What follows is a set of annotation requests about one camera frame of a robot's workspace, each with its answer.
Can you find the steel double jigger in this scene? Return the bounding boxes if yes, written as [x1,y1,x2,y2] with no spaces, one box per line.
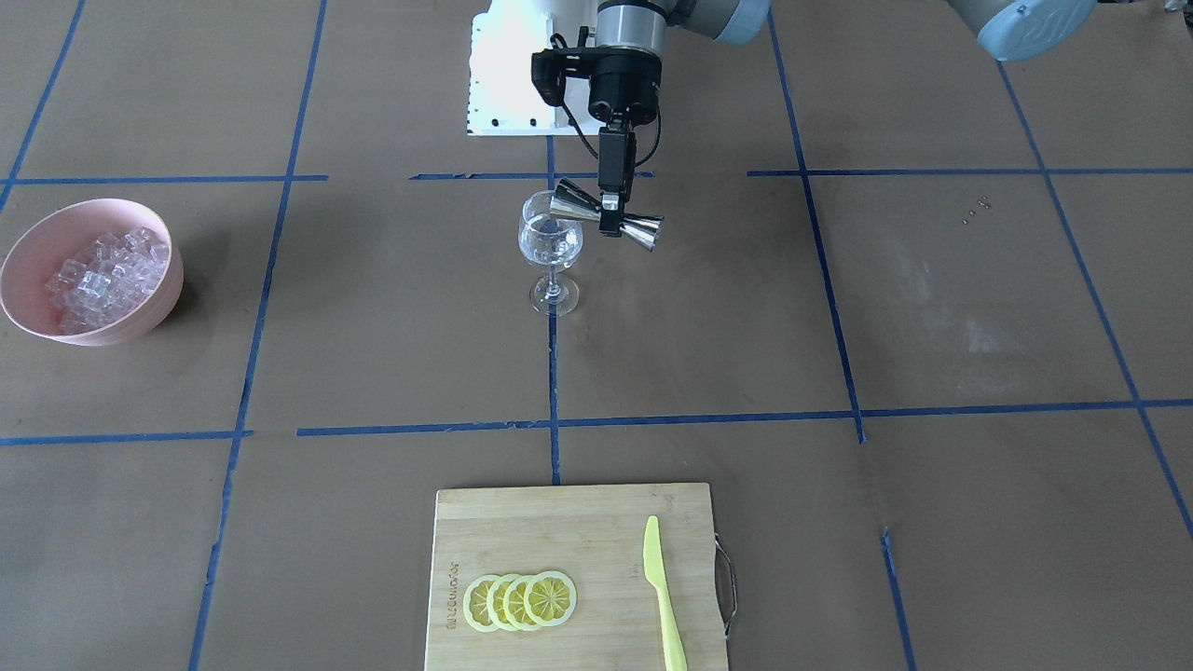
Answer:
[549,178,665,252]

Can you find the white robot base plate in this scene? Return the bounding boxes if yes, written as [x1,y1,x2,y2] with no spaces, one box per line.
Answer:
[466,1,597,137]

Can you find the clear ice cubes pile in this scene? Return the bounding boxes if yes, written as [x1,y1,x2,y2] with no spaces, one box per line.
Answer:
[44,226,173,336]

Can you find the pink plastic ice bowl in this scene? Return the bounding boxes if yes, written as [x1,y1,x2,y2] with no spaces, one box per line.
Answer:
[4,197,184,347]

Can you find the clear wine glass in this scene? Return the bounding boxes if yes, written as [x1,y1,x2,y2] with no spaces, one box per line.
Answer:
[518,190,583,318]

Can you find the yellow plastic knife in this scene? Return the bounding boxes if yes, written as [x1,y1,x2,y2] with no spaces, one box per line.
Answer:
[642,515,690,670]

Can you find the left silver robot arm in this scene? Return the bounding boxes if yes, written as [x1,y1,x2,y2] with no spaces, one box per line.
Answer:
[588,1,1095,238]

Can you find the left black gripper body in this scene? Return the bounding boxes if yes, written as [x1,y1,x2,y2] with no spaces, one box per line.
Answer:
[587,51,662,127]

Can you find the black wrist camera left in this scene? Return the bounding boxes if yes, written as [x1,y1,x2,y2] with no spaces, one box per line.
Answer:
[531,48,599,107]

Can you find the bamboo cutting board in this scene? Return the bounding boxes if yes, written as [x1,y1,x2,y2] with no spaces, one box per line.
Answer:
[424,484,730,670]

